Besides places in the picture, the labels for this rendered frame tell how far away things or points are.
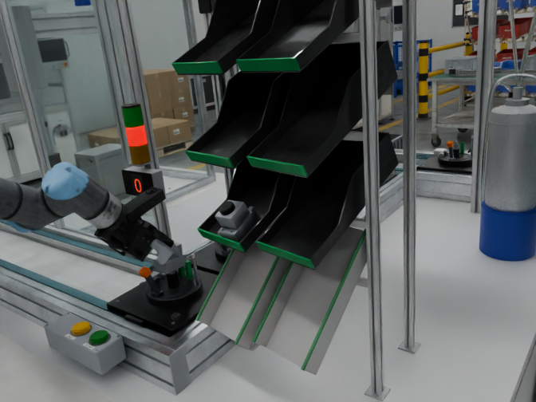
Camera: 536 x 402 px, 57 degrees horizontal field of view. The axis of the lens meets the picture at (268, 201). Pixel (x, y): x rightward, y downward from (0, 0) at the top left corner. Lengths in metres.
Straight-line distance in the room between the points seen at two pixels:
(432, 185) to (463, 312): 0.84
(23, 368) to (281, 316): 0.67
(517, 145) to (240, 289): 0.86
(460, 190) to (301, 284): 1.18
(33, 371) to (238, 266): 0.57
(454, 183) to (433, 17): 10.42
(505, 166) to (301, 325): 0.81
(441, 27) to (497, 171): 10.81
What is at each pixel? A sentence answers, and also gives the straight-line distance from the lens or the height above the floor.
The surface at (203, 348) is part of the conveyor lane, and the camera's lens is 1.16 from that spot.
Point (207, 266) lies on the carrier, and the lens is 1.39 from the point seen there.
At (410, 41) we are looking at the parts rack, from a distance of 0.97.
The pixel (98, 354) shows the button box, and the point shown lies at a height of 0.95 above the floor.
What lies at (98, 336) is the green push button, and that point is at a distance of 1.18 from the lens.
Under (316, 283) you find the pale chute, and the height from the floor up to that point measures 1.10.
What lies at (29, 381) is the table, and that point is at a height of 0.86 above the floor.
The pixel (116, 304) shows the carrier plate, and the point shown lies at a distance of 1.29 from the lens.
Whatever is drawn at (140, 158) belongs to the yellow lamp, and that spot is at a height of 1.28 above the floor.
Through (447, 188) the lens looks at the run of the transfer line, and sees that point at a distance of 2.08.
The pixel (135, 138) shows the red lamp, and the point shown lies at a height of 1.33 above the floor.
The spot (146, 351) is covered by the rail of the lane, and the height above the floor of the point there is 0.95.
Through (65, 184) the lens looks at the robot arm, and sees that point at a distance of 1.01.
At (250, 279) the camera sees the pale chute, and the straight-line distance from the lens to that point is 1.06.
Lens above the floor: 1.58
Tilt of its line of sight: 19 degrees down
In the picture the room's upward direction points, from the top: 6 degrees counter-clockwise
